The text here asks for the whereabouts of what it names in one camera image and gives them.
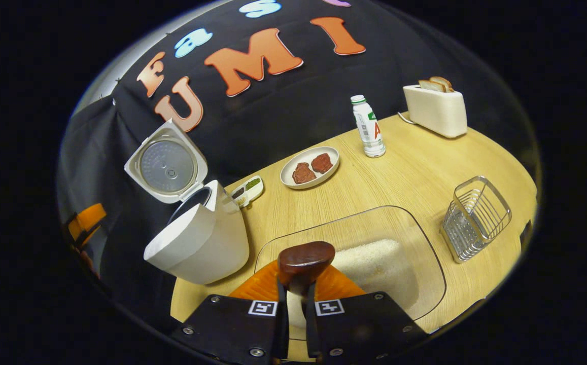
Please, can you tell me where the red meat piece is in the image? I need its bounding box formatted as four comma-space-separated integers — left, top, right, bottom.
311, 153, 333, 174
292, 162, 317, 185

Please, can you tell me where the clear glass tray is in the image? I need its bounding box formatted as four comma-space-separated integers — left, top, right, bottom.
254, 205, 447, 341

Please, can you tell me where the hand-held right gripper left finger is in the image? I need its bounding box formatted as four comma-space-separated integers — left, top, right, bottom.
171, 261, 290, 364

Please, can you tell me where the small white seasoning dish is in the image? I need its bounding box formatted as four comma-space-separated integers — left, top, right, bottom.
231, 175, 264, 208

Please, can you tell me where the white milk bottle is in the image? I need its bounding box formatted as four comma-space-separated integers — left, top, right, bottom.
351, 95, 386, 158

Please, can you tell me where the white rice cooker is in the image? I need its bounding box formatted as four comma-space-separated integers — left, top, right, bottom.
124, 119, 250, 285

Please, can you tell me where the white rice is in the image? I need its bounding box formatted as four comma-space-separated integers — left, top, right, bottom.
331, 239, 418, 310

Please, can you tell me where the white toaster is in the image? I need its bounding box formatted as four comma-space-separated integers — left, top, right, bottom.
403, 84, 468, 138

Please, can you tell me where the white oval plate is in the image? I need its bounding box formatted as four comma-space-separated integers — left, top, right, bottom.
280, 147, 340, 190

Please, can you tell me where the black backdrop cloth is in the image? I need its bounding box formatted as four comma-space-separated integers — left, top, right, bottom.
57, 0, 537, 305

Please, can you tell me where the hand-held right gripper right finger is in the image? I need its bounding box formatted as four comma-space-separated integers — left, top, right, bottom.
304, 264, 428, 363

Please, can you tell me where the round-topped bread slice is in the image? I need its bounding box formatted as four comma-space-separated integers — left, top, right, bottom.
429, 76, 455, 93

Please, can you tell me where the metal wire chopstick holder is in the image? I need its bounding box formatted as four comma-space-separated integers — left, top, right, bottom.
442, 176, 512, 264

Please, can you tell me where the brown wooden spoon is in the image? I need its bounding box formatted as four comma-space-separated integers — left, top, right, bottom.
278, 241, 335, 297

